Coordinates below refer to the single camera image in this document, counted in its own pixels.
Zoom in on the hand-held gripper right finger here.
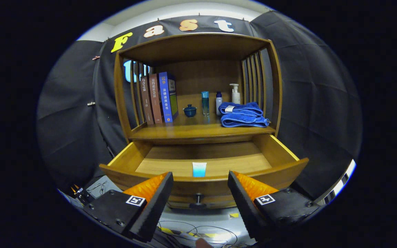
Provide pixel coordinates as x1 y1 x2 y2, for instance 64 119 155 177
227 170 323 241

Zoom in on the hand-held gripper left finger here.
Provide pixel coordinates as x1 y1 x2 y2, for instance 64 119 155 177
83 172 174 242

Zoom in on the blue squeeze tube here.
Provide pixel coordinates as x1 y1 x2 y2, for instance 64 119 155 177
192 162 207 178

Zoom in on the wooden countertop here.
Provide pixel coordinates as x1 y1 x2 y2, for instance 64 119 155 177
129 114 276 141

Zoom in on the wooden cabinet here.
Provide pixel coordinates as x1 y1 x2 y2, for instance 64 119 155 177
113 33 283 210

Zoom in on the blue folded towel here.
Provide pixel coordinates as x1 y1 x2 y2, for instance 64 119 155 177
218 102 270 128

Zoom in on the dark brown book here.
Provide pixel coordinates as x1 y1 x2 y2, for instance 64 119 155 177
140 76 154 125

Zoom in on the reddish brown book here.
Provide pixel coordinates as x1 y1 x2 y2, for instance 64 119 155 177
149 73 163 124

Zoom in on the blue book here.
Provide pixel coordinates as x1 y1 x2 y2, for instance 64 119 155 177
158 71 179 123

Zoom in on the white pump bottle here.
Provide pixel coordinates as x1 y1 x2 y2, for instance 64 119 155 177
229 83 241 104

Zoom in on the blue clear bottle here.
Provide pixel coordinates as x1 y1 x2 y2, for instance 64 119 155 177
201 91 210 115

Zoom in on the black floor cable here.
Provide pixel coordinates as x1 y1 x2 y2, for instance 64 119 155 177
157 220 238 247

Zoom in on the black device with orange wires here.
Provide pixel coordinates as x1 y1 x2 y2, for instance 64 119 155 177
70 185 95 204

